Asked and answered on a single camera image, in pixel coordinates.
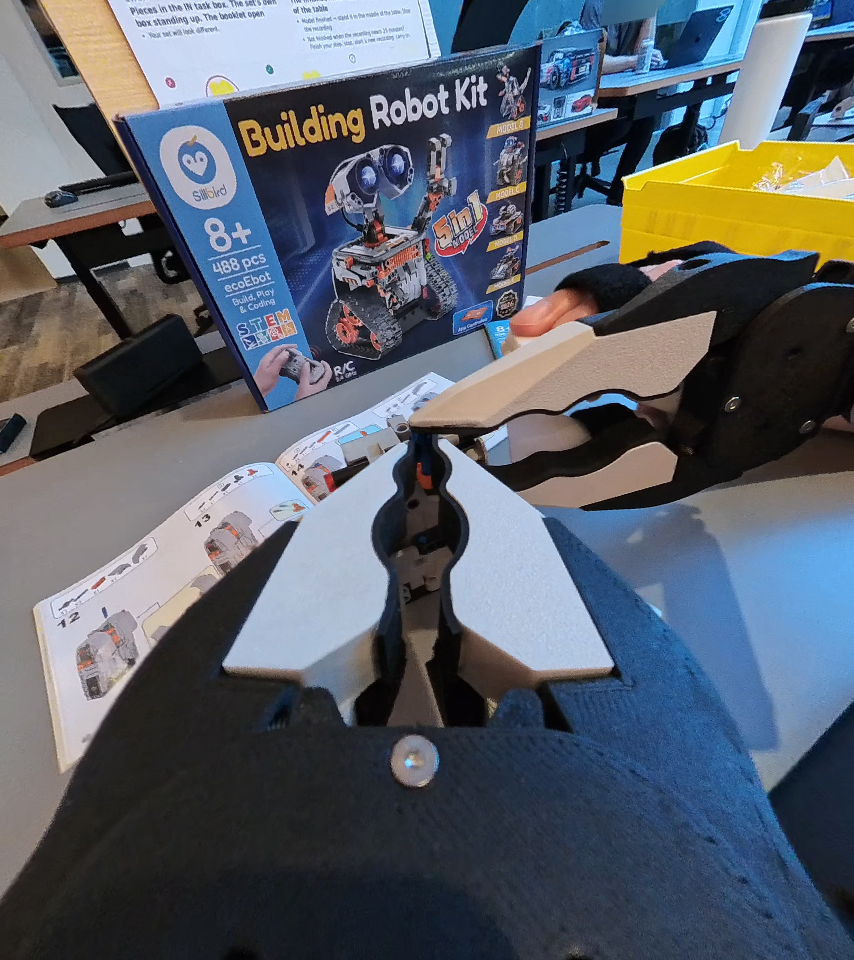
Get grey toy robot model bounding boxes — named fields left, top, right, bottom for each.
left=340, top=418, right=489, bottom=725

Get grey desk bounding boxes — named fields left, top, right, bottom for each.
left=0, top=202, right=854, bottom=960

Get car model kit box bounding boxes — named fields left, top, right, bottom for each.
left=535, top=30, right=604, bottom=125

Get dark laptop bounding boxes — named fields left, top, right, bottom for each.
left=667, top=6, right=735, bottom=69

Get blue robot kit box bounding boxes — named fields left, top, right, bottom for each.
left=113, top=43, right=544, bottom=414

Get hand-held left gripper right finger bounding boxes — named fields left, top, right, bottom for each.
left=427, top=437, right=615, bottom=717

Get white water bottle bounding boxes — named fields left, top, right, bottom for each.
left=719, top=11, right=814, bottom=151

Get clear plastic bags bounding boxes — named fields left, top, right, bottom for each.
left=753, top=156, right=854, bottom=201

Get yellow plastic bin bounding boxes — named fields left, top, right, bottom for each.
left=619, top=140, right=854, bottom=279

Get dark grey case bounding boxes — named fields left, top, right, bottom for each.
left=74, top=315, right=203, bottom=421

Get black keyboard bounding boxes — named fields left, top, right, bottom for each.
left=59, top=171, right=139, bottom=198

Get curved plywood panel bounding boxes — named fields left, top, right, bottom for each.
left=38, top=0, right=163, bottom=123

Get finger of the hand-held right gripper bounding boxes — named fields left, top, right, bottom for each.
left=409, top=309, right=720, bottom=436
left=484, top=421, right=688, bottom=511

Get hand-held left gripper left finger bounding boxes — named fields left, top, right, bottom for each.
left=222, top=441, right=422, bottom=727

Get black office chair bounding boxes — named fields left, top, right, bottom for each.
left=52, top=103, right=197, bottom=288

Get black perforated panel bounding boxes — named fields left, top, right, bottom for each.
left=768, top=660, right=854, bottom=960

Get white printed notice sheet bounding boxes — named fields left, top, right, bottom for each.
left=108, top=0, right=443, bottom=110

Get white instruction booklet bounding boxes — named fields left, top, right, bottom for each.
left=33, top=372, right=506, bottom=774

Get wood-topped table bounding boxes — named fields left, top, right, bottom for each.
left=0, top=180, right=158, bottom=339
left=598, top=58, right=744, bottom=205

